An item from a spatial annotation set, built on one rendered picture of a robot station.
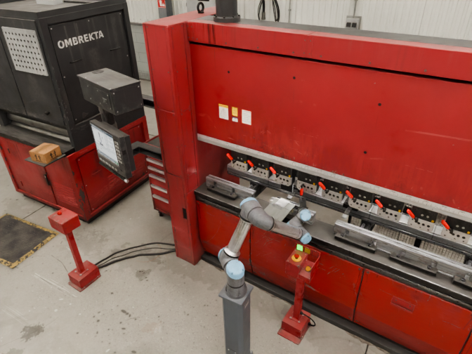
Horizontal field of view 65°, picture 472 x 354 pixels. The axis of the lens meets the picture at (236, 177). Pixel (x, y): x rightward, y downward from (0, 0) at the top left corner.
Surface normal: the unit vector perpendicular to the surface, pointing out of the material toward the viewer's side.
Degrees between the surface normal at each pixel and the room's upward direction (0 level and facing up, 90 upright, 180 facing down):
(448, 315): 90
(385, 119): 90
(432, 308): 90
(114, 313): 0
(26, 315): 0
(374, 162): 90
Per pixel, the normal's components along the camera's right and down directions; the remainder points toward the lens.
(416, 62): -0.55, 0.46
